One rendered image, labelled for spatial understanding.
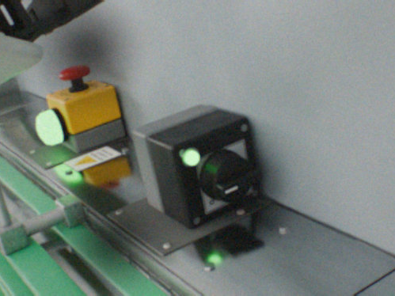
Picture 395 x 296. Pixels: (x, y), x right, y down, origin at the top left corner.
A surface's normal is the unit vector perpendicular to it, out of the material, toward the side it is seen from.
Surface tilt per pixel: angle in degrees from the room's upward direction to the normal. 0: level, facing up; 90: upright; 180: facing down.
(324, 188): 0
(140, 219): 90
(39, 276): 90
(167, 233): 90
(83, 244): 90
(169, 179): 0
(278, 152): 0
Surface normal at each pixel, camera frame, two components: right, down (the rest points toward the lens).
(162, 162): -0.83, 0.34
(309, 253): -0.18, -0.92
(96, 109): 0.54, 0.21
